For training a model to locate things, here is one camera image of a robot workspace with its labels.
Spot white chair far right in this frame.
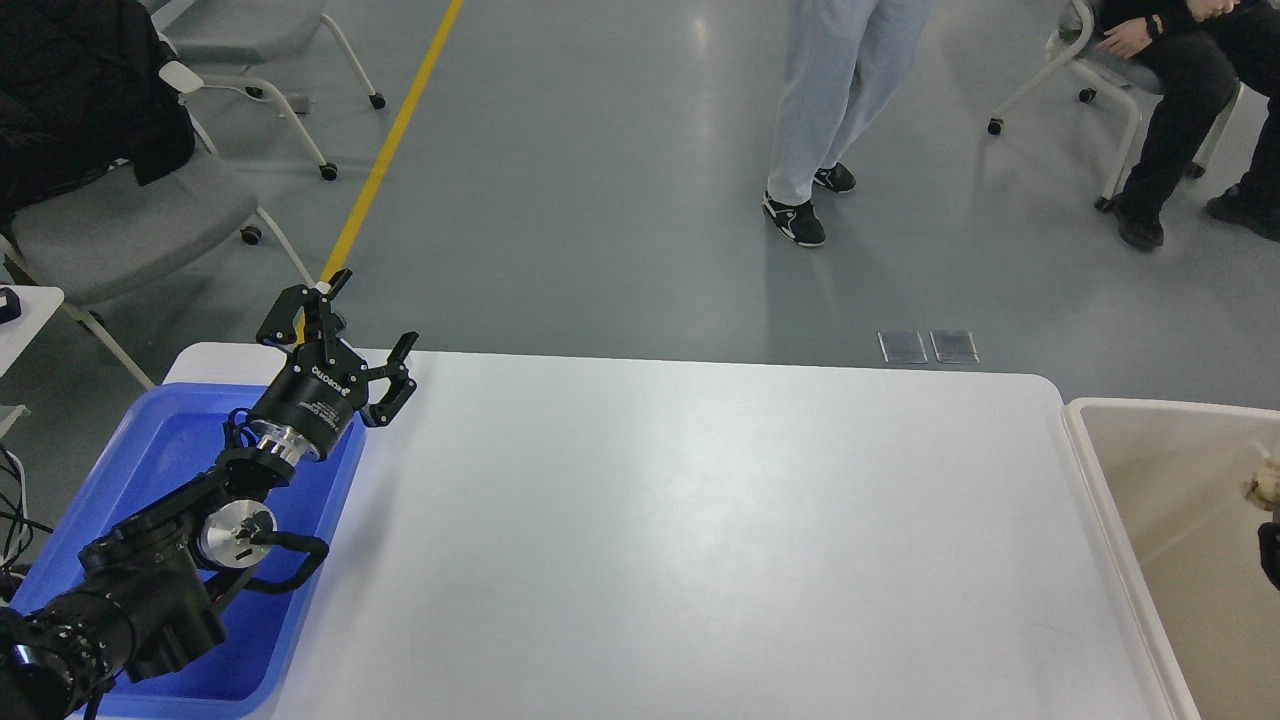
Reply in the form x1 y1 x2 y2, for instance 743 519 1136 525
987 0 1245 211

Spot brown paper ball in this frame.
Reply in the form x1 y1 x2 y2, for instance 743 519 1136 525
1242 457 1279 515

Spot standing person light trousers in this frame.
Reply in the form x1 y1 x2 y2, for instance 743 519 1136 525
762 1 934 249

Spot white chair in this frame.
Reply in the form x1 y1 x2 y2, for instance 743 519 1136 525
163 1 387 182
987 0 1245 211

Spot black jacket on chair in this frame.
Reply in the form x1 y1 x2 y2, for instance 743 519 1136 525
1 1 195 214

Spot blue plastic bin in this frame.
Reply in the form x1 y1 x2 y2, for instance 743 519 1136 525
13 383 366 719

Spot beige plastic bin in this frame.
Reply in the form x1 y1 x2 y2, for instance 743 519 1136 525
1065 398 1279 719

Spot black object on side table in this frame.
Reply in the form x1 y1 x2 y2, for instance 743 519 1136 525
0 286 23 325

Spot seated person black trousers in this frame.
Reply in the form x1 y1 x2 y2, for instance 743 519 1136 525
1098 1 1279 251

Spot metal floor plate right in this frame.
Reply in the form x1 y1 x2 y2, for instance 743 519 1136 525
931 331 980 365

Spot metal floor plate left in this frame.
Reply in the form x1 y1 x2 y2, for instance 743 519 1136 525
877 331 931 365

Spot white side table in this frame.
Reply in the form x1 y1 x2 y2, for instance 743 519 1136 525
1 284 65 375

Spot metal floor plate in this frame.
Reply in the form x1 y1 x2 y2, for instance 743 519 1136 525
931 331 980 365
877 331 931 365

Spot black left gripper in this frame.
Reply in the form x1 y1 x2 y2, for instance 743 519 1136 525
248 268 419 462

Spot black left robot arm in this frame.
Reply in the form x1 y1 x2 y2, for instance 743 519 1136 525
3 269 417 719

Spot grey office chair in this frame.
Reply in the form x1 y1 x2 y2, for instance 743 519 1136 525
3 124 315 389

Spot black cables at left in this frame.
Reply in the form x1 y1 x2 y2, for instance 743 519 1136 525
0 439 52 582

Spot white chair far left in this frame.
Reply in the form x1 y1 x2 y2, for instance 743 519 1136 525
163 1 387 182

